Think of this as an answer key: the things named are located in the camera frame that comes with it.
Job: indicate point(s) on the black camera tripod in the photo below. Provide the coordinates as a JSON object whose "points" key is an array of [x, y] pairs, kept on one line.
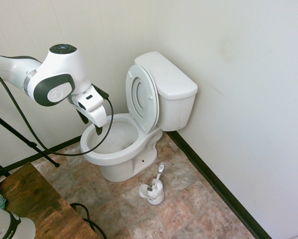
{"points": [[14, 130]]}

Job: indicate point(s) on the white toilet brush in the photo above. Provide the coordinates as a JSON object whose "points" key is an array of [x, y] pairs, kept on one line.
{"points": [[160, 171]]}

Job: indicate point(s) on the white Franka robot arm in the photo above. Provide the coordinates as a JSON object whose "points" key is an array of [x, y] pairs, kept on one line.
{"points": [[61, 67]]}

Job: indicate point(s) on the white toilet bowl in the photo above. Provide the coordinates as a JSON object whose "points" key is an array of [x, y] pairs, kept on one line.
{"points": [[119, 164]]}

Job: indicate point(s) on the white toilet tank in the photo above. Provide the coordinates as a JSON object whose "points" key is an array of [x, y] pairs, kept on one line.
{"points": [[174, 112]]}

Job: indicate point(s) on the brown wooden table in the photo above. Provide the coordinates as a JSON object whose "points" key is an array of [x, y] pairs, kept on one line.
{"points": [[39, 199]]}

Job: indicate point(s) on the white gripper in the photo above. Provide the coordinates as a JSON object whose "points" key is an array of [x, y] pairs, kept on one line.
{"points": [[95, 109]]}

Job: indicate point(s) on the white toilet tank lid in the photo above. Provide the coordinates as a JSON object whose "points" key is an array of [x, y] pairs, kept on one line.
{"points": [[168, 74]]}

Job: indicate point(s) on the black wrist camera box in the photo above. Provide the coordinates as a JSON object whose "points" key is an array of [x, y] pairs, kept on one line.
{"points": [[101, 92]]}

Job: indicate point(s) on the white toilet seat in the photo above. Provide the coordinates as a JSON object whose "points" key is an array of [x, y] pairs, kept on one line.
{"points": [[138, 94]]}

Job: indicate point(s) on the black baseboard behind toilet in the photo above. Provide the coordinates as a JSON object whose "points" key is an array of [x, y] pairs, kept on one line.
{"points": [[213, 174]]}

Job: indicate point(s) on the white toilet brush holder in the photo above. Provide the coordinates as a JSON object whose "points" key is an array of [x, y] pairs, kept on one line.
{"points": [[156, 200]]}

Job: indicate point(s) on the black baseboard beside toilet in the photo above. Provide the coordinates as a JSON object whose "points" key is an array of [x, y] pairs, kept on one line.
{"points": [[51, 149]]}

